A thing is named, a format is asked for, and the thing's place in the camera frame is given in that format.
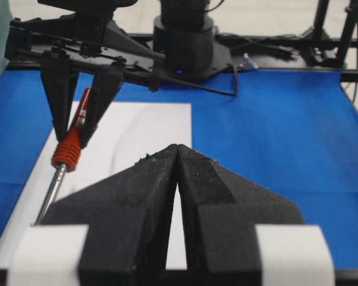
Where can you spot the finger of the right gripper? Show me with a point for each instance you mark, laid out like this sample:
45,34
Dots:
59,80
105,86

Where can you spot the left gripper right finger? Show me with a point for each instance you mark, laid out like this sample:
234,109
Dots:
220,210

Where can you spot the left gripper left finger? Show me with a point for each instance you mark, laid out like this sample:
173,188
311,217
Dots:
128,216

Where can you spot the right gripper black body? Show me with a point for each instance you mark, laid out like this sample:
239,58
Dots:
47,42

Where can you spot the red handled soldering iron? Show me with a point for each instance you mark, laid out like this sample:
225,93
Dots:
66,155

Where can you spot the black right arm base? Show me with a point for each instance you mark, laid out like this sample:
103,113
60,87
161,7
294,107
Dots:
185,34

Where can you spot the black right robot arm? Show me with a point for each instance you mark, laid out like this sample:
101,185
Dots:
108,8

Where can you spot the large white base board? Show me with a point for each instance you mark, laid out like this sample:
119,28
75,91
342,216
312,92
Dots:
127,132

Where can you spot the black aluminium frame post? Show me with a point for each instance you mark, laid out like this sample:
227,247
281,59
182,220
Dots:
314,45

